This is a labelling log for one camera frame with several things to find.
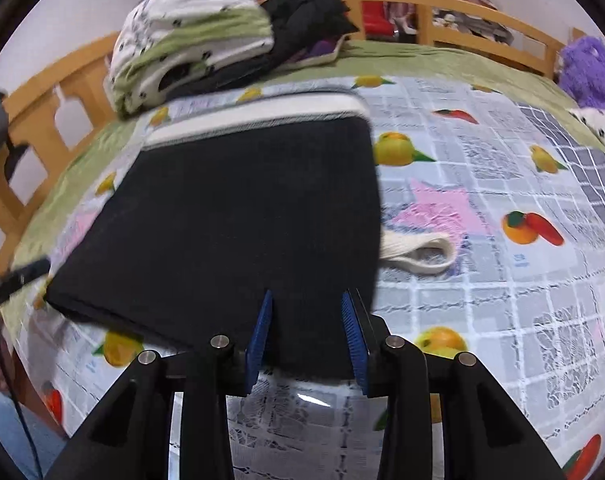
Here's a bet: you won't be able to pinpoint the purple plush toy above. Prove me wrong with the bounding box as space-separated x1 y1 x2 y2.
557 35 605 111

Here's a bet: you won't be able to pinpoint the white dotted pillow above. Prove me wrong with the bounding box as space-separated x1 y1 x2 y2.
569 105 605 158

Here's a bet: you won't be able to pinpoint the person's blue jeans leg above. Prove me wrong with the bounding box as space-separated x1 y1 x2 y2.
0 350 68 480

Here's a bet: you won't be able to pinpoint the folded white green dotted quilt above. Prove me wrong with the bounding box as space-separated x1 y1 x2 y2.
106 0 276 118

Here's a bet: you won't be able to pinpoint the pile of clothes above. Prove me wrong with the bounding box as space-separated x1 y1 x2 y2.
392 0 513 43

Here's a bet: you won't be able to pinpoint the fruit printed cloth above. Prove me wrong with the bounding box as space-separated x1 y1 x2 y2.
12 75 605 480

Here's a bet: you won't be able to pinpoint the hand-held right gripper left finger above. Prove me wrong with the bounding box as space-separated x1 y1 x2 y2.
45 290 276 480

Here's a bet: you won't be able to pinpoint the black clothes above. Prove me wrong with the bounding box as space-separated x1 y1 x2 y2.
167 0 360 101

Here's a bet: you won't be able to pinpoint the black pants with white waistband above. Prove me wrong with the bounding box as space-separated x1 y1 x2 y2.
45 91 383 381

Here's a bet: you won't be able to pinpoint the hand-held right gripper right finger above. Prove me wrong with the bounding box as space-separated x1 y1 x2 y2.
342 287 565 480

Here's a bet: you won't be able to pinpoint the cream cloth strap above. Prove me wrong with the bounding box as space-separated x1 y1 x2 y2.
379 230 455 276

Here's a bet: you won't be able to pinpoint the red chair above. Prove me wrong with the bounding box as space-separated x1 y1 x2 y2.
336 0 395 38

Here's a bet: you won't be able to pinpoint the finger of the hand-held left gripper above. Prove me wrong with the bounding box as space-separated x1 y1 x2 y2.
0 257 50 306

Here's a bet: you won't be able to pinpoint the black cable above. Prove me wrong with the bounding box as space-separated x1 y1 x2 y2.
0 230 46 480

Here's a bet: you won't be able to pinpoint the purple cloth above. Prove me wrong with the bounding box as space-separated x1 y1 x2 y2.
302 37 343 61

